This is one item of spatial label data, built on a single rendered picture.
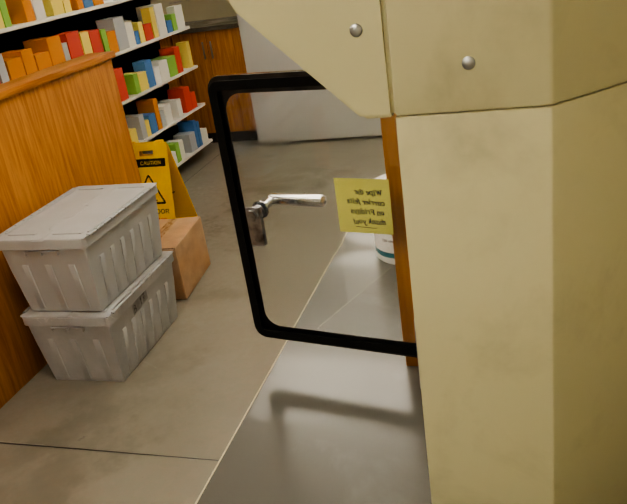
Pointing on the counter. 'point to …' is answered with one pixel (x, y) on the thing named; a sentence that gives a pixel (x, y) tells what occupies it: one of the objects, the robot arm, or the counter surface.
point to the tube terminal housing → (528, 243)
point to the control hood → (332, 46)
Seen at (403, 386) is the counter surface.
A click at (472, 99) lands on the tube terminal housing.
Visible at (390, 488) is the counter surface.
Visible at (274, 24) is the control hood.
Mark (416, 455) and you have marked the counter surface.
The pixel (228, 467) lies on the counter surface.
